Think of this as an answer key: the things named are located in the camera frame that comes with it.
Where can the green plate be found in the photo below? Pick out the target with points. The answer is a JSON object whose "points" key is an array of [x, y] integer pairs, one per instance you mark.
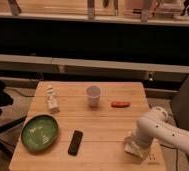
{"points": [[39, 133]]}

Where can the white small bottle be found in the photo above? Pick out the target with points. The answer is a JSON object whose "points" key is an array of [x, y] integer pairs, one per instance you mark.
{"points": [[52, 100]]}

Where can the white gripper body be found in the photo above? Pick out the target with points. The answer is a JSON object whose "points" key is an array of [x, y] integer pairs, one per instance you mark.
{"points": [[141, 149]]}

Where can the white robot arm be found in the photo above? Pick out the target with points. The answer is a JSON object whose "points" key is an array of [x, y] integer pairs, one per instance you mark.
{"points": [[153, 124]]}

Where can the black remote control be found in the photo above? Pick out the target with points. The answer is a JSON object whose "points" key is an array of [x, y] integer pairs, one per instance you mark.
{"points": [[75, 142]]}

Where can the translucent plastic cup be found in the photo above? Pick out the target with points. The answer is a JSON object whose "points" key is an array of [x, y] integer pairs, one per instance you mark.
{"points": [[93, 95]]}

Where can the red sausage toy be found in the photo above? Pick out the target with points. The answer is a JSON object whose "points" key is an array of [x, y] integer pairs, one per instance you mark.
{"points": [[118, 104]]}

